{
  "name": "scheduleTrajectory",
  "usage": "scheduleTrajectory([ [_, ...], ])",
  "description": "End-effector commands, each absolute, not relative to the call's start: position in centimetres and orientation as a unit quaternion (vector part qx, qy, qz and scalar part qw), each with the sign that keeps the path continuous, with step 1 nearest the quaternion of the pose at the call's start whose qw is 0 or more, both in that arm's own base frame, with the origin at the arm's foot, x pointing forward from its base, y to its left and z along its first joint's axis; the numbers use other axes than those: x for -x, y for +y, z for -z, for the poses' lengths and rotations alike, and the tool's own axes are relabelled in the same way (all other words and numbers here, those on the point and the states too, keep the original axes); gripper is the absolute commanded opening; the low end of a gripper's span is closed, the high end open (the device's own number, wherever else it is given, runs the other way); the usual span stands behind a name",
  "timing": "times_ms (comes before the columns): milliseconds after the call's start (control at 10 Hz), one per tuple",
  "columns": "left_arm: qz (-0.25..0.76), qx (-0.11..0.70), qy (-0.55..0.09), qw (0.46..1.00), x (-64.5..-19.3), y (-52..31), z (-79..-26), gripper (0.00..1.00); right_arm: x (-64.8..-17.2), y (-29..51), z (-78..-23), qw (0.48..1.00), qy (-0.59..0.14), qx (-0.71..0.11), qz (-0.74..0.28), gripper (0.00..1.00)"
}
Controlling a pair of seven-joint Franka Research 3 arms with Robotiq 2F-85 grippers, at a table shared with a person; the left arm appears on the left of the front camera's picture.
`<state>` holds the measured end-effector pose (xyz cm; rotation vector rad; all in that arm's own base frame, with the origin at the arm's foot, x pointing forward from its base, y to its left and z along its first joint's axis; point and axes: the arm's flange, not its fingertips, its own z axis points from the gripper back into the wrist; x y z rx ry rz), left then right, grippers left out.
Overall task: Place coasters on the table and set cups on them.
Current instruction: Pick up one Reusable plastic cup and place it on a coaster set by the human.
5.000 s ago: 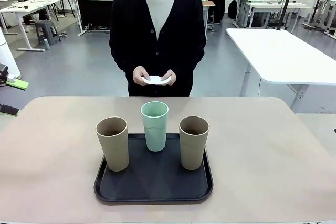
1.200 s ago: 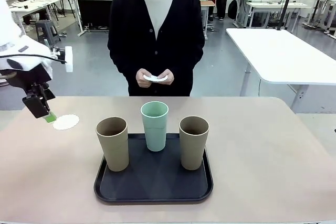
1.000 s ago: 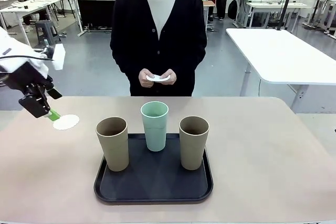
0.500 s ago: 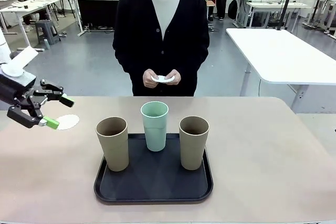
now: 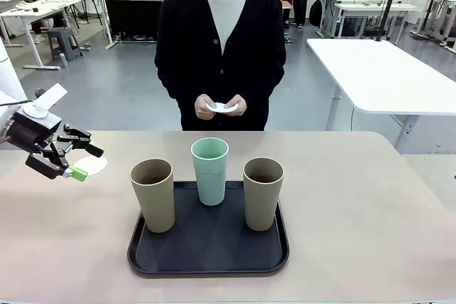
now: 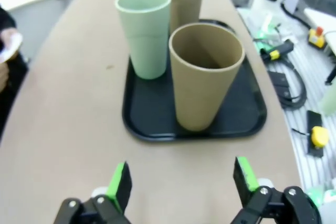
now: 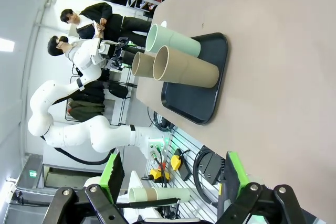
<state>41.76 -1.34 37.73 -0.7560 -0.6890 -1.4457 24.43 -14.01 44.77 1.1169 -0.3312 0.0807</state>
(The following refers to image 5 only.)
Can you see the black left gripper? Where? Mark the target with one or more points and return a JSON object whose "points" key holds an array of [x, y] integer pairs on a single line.
{"points": [[33, 133]]}

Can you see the white scalloped paper coaster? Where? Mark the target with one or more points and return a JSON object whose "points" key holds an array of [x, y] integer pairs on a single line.
{"points": [[94, 167], [220, 107]]}

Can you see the beige tall cup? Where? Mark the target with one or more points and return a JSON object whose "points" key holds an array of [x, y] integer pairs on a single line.
{"points": [[156, 204], [261, 204]]}

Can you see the mint green tall cup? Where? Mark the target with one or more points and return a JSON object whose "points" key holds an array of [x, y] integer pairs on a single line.
{"points": [[211, 183]]}

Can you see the person's left forearm black sleeve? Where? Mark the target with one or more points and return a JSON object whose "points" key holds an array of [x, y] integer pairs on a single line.
{"points": [[263, 90]]}

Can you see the person's right forearm black sleeve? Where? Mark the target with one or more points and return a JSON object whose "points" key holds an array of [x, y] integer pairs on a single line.
{"points": [[178, 90]]}

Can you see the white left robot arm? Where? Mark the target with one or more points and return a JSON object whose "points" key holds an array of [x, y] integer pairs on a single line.
{"points": [[4, 122]]}

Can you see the person's right hand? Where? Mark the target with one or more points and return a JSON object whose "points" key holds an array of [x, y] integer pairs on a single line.
{"points": [[203, 110]]}

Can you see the person's left hand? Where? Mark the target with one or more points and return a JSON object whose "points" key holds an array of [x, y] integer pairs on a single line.
{"points": [[239, 104]]}

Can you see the small green bottle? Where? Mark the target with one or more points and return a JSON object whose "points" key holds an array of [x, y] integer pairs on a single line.
{"points": [[63, 60]]}

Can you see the white cylindrical air purifier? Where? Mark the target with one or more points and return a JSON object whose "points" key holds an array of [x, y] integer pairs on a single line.
{"points": [[7, 69]]}

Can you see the grey plastic stool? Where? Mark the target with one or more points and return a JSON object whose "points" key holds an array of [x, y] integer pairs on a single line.
{"points": [[64, 42]]}

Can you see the white desk with white legs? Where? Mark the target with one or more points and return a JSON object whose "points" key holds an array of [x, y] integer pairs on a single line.
{"points": [[39, 10]]}

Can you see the table with black skirt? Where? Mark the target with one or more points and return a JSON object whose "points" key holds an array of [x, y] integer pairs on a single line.
{"points": [[132, 12]]}

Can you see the person in black cardigan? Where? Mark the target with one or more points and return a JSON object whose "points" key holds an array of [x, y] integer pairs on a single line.
{"points": [[185, 40]]}

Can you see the black plastic tray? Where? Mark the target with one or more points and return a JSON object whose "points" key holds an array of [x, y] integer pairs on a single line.
{"points": [[210, 243]]}

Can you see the wood top desk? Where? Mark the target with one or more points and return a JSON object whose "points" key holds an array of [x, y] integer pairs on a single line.
{"points": [[286, 4]]}

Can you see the black backpack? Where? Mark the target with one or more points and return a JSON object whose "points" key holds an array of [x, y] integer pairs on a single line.
{"points": [[315, 14]]}

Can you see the long white lab desk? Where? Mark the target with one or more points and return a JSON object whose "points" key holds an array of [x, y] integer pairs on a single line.
{"points": [[370, 8]]}

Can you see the black tripod stand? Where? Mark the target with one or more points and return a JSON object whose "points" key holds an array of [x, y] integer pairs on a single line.
{"points": [[390, 1]]}

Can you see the white desk with robot gear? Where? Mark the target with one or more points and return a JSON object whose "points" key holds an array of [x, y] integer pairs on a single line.
{"points": [[436, 8]]}

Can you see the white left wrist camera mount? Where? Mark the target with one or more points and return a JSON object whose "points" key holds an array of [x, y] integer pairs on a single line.
{"points": [[50, 97]]}

